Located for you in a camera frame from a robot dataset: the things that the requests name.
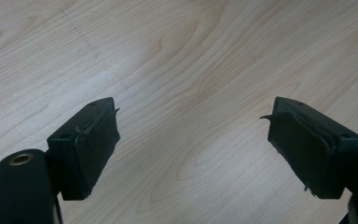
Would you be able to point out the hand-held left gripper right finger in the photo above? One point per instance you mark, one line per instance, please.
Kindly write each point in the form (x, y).
(307, 149)

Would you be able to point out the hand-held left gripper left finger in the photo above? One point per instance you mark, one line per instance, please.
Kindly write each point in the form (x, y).
(84, 149)

